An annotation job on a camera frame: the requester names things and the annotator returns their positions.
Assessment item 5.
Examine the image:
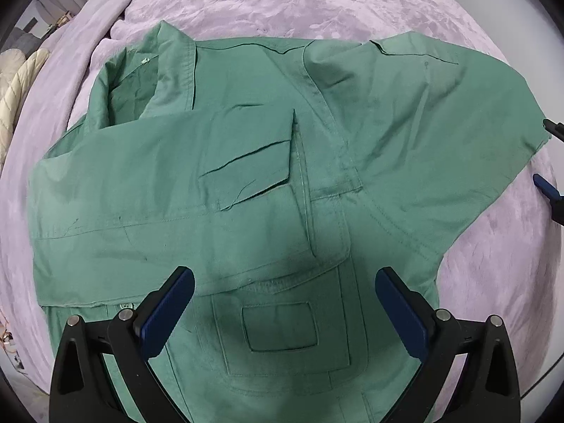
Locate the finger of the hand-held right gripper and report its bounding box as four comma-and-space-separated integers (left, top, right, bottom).
532, 173, 564, 227
543, 118, 564, 144

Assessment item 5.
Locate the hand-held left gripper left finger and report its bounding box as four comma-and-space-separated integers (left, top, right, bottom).
48, 265, 196, 423

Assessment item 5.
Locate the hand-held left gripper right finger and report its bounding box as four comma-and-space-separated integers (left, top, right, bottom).
374, 266, 521, 423

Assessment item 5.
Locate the green shirt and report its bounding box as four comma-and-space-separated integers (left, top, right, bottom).
27, 20, 553, 423

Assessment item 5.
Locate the cream quilted cushion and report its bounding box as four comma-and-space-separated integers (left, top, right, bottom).
0, 48, 50, 161

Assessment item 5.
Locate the lilac plush blanket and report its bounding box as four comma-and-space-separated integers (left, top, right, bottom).
0, 0, 564, 406

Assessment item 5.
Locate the grey upholstered furniture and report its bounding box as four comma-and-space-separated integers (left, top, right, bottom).
4, 25, 45, 56

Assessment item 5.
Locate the grey curtain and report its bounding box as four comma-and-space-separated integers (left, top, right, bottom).
32, 0, 105, 32

